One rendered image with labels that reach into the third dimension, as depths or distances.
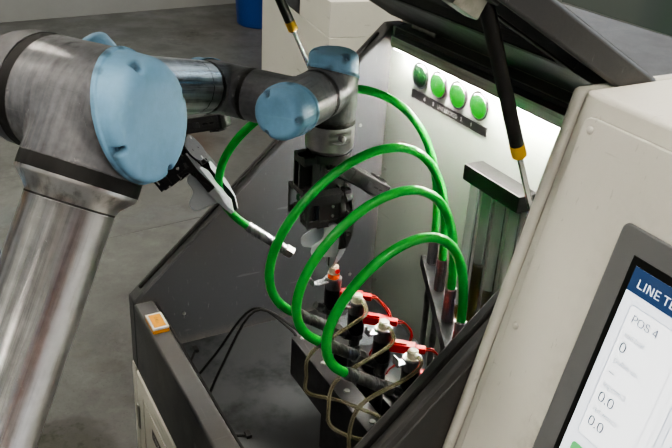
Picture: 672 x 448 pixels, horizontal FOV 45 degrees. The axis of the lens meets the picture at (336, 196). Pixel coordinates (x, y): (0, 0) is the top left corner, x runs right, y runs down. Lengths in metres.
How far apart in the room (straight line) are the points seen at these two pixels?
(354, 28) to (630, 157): 3.28
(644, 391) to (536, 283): 0.18
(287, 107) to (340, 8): 3.02
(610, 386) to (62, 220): 0.58
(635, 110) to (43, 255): 0.62
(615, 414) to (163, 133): 0.55
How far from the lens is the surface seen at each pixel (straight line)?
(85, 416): 2.85
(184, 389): 1.39
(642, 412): 0.91
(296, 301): 1.12
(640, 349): 0.90
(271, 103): 1.08
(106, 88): 0.73
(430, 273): 1.43
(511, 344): 1.03
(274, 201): 1.62
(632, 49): 1.41
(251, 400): 1.55
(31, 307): 0.76
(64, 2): 7.88
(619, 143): 0.93
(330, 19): 4.07
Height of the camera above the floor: 1.82
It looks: 25 degrees down
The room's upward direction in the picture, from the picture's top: 3 degrees clockwise
